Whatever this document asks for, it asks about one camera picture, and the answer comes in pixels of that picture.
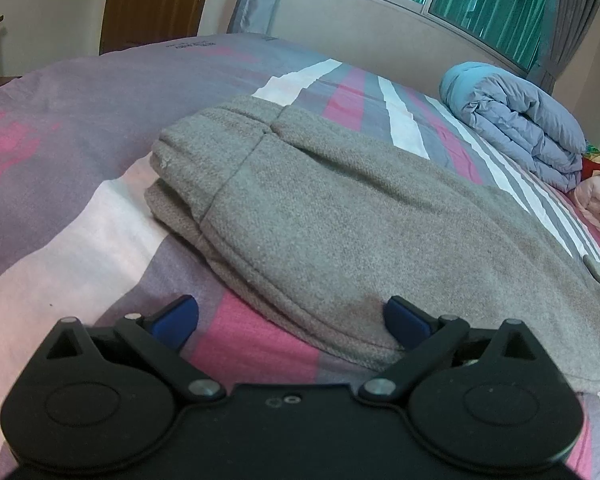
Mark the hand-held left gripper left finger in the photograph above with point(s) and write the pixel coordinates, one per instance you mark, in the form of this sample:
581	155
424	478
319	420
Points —
177	321

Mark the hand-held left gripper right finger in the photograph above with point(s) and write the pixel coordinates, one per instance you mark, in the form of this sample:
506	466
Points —
402	321

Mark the grey pants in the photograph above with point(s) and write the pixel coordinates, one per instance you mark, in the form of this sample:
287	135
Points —
330	220

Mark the pink blanket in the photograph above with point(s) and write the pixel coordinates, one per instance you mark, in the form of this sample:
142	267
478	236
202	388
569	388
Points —
597	205

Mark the folded blue quilt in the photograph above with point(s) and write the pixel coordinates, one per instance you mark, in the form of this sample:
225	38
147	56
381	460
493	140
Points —
520	120

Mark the brown wooden door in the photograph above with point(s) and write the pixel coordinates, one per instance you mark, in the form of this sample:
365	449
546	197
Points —
150	5

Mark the window with green glass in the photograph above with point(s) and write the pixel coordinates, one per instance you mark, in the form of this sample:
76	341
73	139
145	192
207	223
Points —
480	0

